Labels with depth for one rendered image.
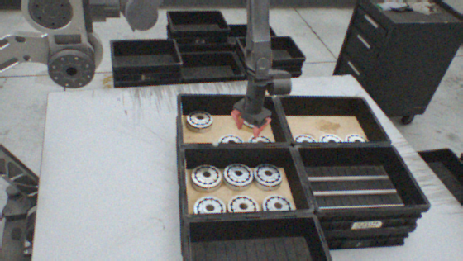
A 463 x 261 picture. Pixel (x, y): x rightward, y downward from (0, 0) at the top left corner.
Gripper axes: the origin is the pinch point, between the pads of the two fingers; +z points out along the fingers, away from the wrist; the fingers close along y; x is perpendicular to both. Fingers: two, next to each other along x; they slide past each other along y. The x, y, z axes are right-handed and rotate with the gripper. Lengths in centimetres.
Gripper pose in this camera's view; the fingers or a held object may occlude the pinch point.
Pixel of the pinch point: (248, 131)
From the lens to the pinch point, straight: 128.8
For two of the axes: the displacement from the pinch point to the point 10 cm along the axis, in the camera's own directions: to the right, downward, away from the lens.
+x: -6.2, 4.4, -6.5
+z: -1.2, 7.6, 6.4
